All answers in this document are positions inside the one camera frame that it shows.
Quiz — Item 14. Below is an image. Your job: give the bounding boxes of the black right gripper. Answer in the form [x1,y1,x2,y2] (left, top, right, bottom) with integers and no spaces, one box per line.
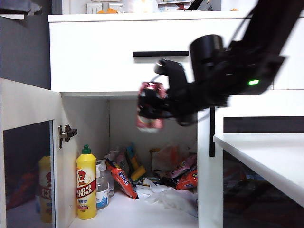
[137,82,230,127]

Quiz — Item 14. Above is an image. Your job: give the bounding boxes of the red white beverage can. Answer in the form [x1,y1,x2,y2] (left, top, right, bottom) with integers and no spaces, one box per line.
[136,82,167,133]

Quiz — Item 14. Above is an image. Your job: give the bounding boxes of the white glass-pane cabinet door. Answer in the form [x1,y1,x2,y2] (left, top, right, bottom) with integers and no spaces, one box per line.
[197,90,304,228]
[0,77,62,228]

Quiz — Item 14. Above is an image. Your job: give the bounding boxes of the white cabinet carcass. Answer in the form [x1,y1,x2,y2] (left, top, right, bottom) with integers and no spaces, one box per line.
[48,10,304,228]

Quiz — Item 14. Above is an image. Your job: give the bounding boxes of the silver door hinge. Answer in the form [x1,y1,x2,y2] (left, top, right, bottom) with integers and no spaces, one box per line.
[58,124,78,150]

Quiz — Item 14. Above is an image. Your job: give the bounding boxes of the translucent orange plastic bag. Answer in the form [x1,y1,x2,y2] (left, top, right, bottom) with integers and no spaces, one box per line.
[150,144,182,172]

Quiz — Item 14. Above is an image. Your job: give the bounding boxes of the pale pink snack bag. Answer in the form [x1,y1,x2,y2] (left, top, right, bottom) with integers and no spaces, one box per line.
[105,149,130,176]

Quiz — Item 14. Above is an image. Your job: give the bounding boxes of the yellow blue sponge brush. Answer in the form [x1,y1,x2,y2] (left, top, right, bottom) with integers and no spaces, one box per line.
[125,145,147,182]

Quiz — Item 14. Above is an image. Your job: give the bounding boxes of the pink printed snack bag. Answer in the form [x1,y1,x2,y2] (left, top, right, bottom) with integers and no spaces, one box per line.
[171,154,198,179]

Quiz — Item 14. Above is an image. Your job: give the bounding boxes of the white drawer front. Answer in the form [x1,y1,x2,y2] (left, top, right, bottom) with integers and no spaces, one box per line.
[273,18,304,90]
[49,20,274,93]

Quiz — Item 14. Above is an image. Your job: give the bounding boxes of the orange snack bag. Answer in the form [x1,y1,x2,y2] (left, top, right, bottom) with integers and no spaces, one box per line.
[106,161,139,200]

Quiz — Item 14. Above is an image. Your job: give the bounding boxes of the red snack bag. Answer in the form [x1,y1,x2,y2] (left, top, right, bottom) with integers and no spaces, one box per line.
[175,169,198,190]

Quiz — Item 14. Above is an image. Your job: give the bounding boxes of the clear plastic bottle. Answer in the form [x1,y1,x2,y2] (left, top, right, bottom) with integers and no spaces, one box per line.
[105,170,115,198]

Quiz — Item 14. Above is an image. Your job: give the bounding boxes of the blue white small box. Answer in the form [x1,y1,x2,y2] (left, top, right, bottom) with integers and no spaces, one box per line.
[158,4,176,13]

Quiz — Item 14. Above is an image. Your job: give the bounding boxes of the white crumpled plastic bag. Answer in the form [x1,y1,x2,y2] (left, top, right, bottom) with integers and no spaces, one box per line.
[136,184,198,217]

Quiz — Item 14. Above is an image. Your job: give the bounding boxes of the clear plastic bag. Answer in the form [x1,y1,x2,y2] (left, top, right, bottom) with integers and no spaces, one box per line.
[123,0,160,14]

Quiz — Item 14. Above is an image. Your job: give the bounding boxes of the clear sanitizer pump bottle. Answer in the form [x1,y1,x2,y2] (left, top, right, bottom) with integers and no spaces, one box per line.
[95,159,110,210]

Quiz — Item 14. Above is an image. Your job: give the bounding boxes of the yellow detergent bottle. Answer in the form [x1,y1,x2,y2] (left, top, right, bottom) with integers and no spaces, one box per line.
[76,144,98,220]

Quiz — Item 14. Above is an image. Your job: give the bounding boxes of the black angled object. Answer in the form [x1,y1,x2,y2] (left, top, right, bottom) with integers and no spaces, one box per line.
[189,0,205,11]

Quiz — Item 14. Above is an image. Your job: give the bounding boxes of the white table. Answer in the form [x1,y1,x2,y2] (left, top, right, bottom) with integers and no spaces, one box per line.
[213,133,304,209]

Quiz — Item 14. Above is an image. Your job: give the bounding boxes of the white paper sheet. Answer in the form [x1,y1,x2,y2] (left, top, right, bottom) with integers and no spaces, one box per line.
[0,13,25,21]

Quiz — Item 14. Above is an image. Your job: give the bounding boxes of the black bar drawer handle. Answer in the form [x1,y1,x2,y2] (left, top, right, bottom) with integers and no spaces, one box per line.
[132,51,190,57]

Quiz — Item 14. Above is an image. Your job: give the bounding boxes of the black bar door handle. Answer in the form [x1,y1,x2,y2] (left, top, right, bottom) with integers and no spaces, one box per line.
[209,106,216,158]

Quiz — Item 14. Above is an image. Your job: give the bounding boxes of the white wall switch panel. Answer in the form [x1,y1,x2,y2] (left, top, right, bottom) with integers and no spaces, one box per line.
[108,2,124,14]
[87,2,103,14]

